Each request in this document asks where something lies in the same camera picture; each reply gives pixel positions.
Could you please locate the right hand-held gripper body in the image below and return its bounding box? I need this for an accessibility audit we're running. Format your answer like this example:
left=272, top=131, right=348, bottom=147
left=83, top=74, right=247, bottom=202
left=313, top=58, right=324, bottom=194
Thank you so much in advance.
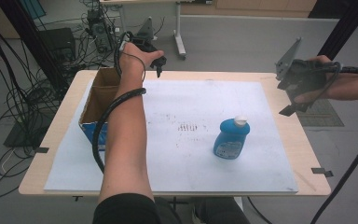
left=275, top=37, right=341, bottom=105

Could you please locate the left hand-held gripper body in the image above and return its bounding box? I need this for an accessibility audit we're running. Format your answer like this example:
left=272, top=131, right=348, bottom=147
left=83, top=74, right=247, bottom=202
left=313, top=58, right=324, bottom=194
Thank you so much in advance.
left=131, top=17, right=168, bottom=70

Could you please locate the blue bottle with white cap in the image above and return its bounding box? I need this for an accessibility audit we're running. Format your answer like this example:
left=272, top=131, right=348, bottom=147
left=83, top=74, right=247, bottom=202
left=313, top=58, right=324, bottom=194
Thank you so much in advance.
left=213, top=115, right=251, bottom=161

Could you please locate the blue cardboard box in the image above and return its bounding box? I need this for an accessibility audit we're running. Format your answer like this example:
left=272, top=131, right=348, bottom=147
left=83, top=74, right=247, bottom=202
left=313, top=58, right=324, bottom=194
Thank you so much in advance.
left=78, top=66, right=122, bottom=152

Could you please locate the person's left hand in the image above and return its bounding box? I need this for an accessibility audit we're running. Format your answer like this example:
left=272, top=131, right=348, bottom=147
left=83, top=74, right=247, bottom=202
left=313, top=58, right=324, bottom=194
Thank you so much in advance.
left=118, top=42, right=165, bottom=82

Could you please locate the person's right hand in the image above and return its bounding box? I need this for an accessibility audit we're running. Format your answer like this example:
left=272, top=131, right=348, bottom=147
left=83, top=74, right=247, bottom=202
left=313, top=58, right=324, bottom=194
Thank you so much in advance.
left=293, top=55, right=358, bottom=105

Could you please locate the grey floor mat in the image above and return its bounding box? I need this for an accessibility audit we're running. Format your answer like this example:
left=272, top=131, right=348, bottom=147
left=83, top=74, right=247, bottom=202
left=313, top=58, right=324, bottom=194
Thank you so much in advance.
left=296, top=98, right=345, bottom=128

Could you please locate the white desk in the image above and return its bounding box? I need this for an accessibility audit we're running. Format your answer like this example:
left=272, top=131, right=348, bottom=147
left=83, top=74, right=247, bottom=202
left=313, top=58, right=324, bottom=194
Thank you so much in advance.
left=99, top=0, right=213, bottom=61

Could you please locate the computer tower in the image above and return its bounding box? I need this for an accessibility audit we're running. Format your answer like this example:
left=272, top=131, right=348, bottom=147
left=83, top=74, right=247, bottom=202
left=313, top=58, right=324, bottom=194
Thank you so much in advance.
left=86, top=8, right=115, bottom=54

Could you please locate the wooden cabinet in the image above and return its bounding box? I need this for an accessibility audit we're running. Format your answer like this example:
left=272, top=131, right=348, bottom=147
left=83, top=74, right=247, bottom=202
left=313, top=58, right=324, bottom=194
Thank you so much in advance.
left=180, top=0, right=319, bottom=19

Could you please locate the black case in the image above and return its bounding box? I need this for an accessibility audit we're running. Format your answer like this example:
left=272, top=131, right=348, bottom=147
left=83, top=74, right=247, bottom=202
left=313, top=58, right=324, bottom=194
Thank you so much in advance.
left=38, top=27, right=77, bottom=63

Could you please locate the white paper sheet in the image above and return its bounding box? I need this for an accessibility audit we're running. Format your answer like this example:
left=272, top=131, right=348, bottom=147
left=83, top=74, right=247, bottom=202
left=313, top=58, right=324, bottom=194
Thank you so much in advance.
left=43, top=78, right=299, bottom=194

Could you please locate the person's left black sleeve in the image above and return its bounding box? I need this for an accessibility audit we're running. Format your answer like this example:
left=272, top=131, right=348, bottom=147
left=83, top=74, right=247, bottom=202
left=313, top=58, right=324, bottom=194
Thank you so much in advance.
left=91, top=192, right=182, bottom=224

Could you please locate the black floor mat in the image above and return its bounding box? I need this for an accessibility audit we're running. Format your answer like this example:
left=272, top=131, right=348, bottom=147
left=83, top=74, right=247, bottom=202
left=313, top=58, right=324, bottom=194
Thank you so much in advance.
left=3, top=111, right=56, bottom=148

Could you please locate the black metal stand post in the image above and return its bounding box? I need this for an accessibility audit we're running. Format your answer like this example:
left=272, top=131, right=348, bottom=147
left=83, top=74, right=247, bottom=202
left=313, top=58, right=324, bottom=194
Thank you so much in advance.
left=0, top=0, right=70, bottom=91
left=318, top=0, right=358, bottom=61

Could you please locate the tangle of black cables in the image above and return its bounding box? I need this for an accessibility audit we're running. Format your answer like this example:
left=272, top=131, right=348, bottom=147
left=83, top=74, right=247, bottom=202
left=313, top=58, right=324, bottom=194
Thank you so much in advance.
left=0, top=0, right=166, bottom=201

